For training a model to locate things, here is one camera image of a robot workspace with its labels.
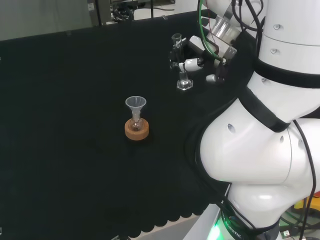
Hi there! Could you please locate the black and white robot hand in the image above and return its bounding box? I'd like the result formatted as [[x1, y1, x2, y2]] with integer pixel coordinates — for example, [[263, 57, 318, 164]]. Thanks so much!
[[169, 34, 238, 85]]

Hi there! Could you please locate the clear graduated cylinder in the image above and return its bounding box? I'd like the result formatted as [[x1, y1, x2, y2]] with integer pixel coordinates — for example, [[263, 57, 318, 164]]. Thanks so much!
[[171, 32, 195, 91]]

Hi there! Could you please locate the small glass round-bottom flask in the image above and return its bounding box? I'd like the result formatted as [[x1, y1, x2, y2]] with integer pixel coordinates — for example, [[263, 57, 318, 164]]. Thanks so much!
[[129, 113, 144, 132]]

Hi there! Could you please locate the clear plastic funnel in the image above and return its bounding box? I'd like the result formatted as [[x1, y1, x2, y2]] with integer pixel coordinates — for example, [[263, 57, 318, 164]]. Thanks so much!
[[125, 96, 148, 121]]

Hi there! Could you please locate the black cloth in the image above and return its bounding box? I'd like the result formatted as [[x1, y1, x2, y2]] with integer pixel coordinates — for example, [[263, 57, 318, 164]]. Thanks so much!
[[0, 14, 253, 238]]

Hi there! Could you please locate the yellow stop button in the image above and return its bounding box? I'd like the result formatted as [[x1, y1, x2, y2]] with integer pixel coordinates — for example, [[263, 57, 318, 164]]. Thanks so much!
[[292, 191, 320, 216]]

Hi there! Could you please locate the green cable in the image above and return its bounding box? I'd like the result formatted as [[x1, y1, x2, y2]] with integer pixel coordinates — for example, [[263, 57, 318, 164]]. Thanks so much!
[[196, 0, 227, 63]]

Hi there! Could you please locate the cork ring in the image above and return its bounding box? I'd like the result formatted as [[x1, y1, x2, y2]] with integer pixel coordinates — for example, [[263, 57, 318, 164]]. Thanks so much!
[[124, 118, 152, 141]]

